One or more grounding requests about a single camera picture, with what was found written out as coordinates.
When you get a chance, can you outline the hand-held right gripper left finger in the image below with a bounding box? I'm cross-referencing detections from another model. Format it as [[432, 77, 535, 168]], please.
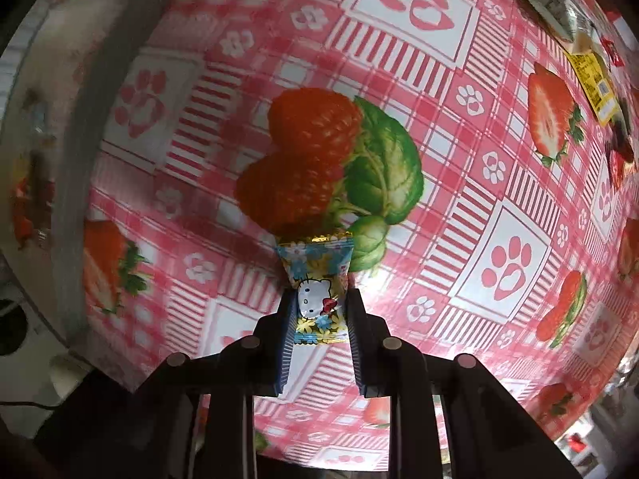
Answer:
[[100, 287, 301, 479]]

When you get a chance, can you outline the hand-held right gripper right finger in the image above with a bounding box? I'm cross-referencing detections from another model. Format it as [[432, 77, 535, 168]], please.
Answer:
[[346, 287, 582, 479]]

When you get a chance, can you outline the blue cartoon cat candy packet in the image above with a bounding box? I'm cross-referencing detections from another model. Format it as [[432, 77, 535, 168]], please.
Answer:
[[274, 230, 356, 346]]

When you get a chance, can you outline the clear plastic container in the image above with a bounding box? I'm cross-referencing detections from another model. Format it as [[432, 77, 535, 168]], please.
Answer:
[[0, 0, 175, 355]]

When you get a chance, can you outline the strawberry print tablecloth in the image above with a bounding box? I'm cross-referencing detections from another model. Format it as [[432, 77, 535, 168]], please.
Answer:
[[50, 0, 639, 472]]

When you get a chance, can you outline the red twisted candy wrapper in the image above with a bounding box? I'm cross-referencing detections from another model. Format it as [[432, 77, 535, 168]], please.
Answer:
[[606, 152, 639, 190]]

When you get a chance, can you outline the dark snack stick packet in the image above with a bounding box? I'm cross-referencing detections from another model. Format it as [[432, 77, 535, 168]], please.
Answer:
[[606, 97, 639, 160]]

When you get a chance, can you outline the yellow snack packet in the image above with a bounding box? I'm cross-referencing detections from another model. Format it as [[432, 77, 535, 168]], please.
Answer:
[[566, 50, 620, 128]]

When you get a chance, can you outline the small red candy packet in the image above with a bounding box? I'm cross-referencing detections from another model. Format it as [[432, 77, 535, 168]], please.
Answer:
[[601, 37, 627, 68]]

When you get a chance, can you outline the white crinkled snack bag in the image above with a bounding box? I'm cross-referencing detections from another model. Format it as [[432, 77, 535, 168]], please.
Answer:
[[499, 0, 600, 55]]

